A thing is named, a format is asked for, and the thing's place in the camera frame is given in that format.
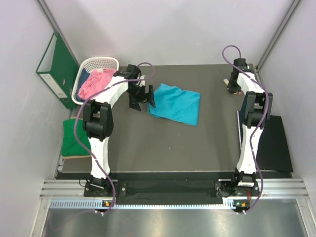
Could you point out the teal t shirt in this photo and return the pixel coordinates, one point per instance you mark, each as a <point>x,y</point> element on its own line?
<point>176,104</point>

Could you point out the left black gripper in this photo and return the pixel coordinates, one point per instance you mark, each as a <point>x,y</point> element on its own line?
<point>144,98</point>

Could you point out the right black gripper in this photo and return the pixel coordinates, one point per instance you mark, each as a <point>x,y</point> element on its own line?
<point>232,89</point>

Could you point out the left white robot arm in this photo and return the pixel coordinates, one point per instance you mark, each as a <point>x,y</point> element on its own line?
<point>98,123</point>

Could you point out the green folded t shirt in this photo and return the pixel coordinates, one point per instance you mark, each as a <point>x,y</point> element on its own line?
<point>70,146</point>

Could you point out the black board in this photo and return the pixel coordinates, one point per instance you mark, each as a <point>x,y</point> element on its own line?
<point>273,153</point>

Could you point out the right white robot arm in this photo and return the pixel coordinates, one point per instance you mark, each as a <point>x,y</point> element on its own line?
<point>252,118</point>

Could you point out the pink t shirt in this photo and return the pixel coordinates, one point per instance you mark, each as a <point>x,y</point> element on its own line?
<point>97,81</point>

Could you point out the navy blue t shirt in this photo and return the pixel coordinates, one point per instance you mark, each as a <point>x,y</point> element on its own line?
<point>83,77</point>

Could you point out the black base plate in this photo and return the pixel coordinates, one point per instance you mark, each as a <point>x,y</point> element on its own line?
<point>185,191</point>

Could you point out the grey cable duct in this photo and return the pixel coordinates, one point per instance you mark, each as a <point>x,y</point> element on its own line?
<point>105,204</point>

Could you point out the white laundry basket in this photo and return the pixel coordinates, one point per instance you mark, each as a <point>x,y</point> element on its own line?
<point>89,65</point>

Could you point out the green ring binder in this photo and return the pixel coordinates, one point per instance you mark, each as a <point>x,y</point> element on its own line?
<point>58,69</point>

